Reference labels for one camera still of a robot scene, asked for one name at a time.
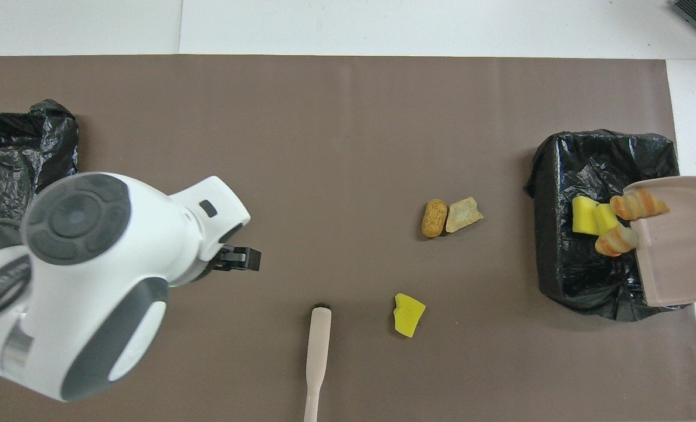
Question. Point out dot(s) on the orange striped bread piece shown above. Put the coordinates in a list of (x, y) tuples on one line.
[(638, 205)]

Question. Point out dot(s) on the black bag lined bin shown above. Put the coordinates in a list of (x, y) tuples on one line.
[(7, 152), (564, 264)]

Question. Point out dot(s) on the pink plastic dustpan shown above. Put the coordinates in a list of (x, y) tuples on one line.
[(682, 246)]

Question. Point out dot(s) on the pale lumpy bread piece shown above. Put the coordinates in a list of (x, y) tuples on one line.
[(616, 240)]

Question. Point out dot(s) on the large yellow sponge piece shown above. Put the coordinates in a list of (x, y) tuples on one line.
[(408, 315)]

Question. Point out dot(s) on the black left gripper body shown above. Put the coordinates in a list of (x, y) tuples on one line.
[(210, 266)]

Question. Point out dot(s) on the brown paper mat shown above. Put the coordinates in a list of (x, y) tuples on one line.
[(324, 117)]

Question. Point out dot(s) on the green yellow sponge piece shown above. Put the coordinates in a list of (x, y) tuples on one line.
[(607, 218)]

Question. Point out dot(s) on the pale toast chunk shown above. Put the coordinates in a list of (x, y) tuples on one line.
[(464, 214)]

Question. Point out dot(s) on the beige hand brush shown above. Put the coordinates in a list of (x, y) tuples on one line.
[(318, 340)]

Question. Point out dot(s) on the brown fried bun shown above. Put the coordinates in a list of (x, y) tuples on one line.
[(434, 218)]

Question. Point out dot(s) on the small yellow sponge piece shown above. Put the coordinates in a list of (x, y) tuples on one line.
[(584, 215)]

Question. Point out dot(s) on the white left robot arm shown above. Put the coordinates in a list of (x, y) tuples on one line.
[(90, 281)]

